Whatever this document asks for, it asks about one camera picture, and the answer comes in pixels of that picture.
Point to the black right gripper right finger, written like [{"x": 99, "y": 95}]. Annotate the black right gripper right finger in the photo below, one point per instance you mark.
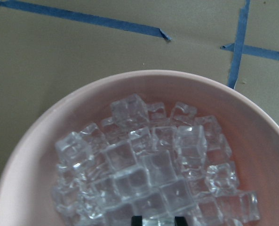
[{"x": 180, "y": 221}]

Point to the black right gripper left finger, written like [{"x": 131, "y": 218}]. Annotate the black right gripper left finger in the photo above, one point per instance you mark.
[{"x": 136, "y": 221}]

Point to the pile of clear ice cubes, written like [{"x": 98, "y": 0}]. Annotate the pile of clear ice cubes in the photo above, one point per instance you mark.
[{"x": 144, "y": 161}]

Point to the pink bowl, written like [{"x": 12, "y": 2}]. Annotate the pink bowl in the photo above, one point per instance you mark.
[{"x": 252, "y": 134}]

